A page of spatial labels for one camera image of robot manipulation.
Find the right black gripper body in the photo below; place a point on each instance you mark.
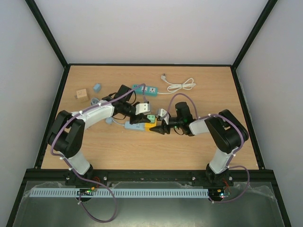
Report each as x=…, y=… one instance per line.
x=167, y=126

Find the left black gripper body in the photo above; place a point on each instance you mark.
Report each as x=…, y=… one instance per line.
x=126, y=108

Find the light blue power strip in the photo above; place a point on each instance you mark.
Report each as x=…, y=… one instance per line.
x=136, y=126

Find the yellow cube adapter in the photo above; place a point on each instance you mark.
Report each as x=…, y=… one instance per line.
x=150, y=125

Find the green charger plug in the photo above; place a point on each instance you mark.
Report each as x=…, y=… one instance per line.
x=152, y=118

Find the teal power strip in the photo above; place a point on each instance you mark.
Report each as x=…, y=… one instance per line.
x=147, y=90

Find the light blue charger plug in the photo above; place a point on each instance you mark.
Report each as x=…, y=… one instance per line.
x=97, y=88

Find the orange dragon cube adapter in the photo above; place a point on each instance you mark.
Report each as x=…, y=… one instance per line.
x=82, y=95

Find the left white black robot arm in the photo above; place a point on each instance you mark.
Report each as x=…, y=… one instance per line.
x=66, y=134

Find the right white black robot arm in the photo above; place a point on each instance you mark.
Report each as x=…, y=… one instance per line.
x=227, y=132

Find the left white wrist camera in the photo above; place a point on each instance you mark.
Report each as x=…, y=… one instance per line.
x=143, y=108

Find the black aluminium frame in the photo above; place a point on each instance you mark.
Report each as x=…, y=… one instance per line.
x=260, y=175

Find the light blue slotted cable duct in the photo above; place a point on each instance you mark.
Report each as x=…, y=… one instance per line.
x=118, y=193

